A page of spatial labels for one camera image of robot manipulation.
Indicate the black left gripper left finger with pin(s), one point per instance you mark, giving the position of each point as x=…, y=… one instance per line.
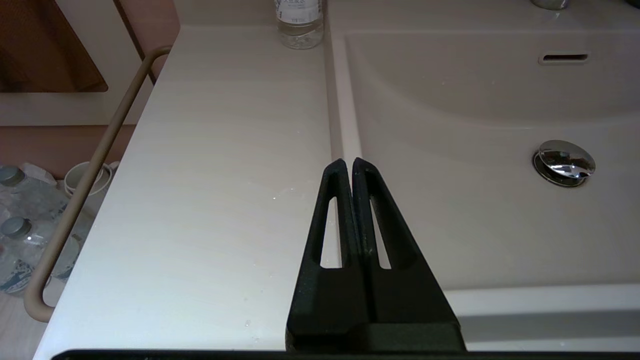
x=325, y=300

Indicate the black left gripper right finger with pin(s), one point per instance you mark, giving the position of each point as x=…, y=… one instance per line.
x=407, y=295

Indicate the chrome sink faucet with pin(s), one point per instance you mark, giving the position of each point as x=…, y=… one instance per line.
x=549, y=4

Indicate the white ceramic sink basin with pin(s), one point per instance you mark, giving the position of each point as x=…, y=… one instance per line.
x=475, y=225

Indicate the chrome drain stopper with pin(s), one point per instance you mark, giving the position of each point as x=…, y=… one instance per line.
x=565, y=162

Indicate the clear empty plastic bottle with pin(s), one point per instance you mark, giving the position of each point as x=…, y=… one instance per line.
x=299, y=25

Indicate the shrink-wrapped bottle pack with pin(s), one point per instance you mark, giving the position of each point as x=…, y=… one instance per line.
x=25, y=225

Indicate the beige towel rail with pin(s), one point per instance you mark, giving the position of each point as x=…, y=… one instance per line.
x=82, y=190

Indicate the brown wall pocket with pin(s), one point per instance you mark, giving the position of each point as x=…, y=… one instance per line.
x=45, y=45

